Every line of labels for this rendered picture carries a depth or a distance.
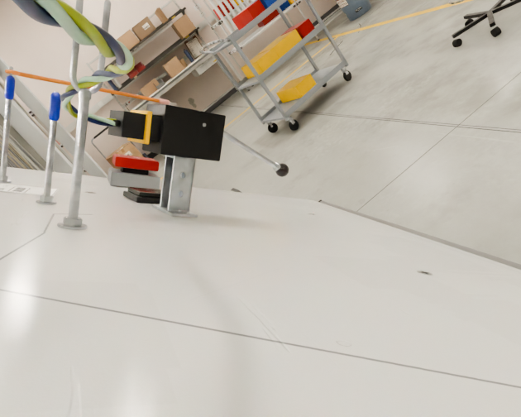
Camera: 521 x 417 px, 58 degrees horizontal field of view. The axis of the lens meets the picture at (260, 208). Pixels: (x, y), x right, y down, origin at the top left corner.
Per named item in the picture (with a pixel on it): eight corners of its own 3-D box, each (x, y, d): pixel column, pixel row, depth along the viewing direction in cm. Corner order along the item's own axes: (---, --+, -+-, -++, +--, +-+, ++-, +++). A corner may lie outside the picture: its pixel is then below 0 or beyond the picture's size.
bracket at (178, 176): (197, 217, 41) (204, 160, 40) (171, 216, 39) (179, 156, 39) (175, 208, 45) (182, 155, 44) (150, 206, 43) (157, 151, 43)
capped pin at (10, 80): (14, 183, 45) (23, 68, 44) (-2, 183, 44) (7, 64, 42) (6, 180, 46) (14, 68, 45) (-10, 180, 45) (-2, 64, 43)
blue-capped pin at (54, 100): (58, 205, 37) (69, 93, 36) (37, 204, 36) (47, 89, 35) (54, 202, 38) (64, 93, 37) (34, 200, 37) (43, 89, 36)
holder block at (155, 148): (220, 161, 41) (226, 115, 41) (160, 154, 38) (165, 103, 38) (198, 156, 45) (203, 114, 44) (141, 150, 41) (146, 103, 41)
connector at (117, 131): (174, 143, 39) (177, 119, 39) (118, 136, 36) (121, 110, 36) (159, 141, 42) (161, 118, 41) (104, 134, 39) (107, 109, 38)
